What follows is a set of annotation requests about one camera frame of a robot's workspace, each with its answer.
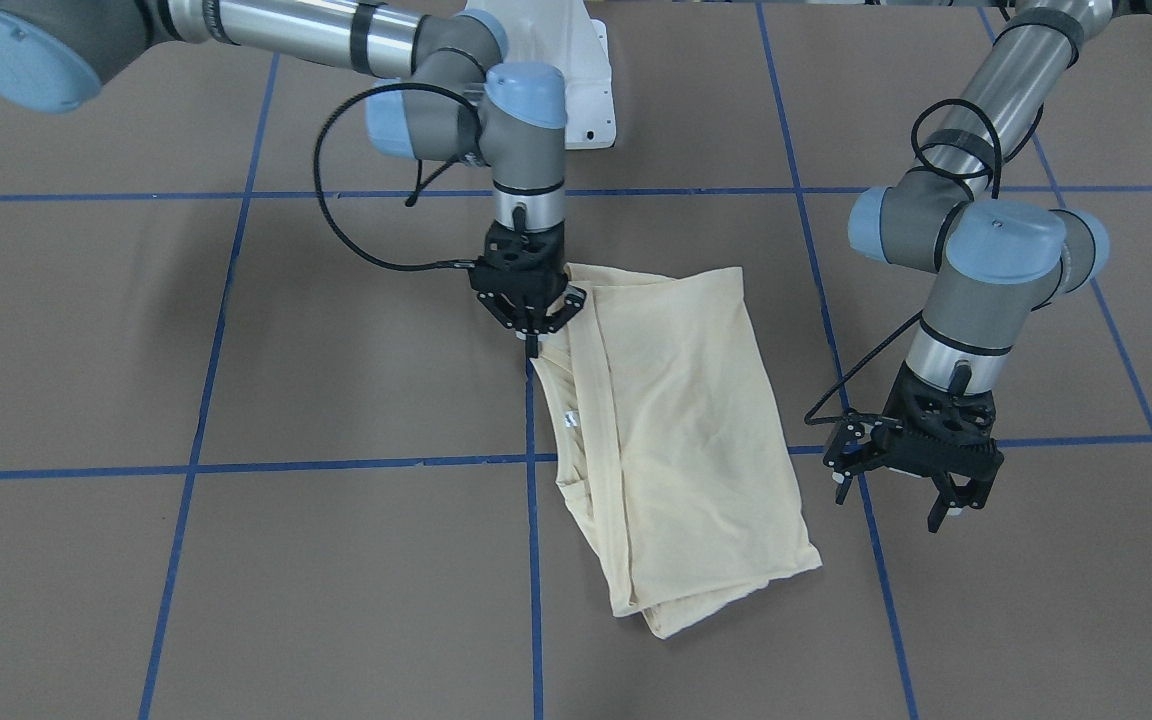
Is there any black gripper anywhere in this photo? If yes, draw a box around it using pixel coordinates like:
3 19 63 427
468 222 588 338
824 361 1005 533

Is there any cream long sleeve t-shirt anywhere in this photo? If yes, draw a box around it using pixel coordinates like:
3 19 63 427
532 263 823 639

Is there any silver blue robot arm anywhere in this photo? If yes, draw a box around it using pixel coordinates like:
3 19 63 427
0 1 611 356
805 1 1152 532

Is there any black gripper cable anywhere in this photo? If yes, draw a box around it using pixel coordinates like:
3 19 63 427
802 0 1047 426
312 82 482 273

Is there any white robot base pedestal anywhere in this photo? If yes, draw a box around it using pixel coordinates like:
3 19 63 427
463 1 617 151

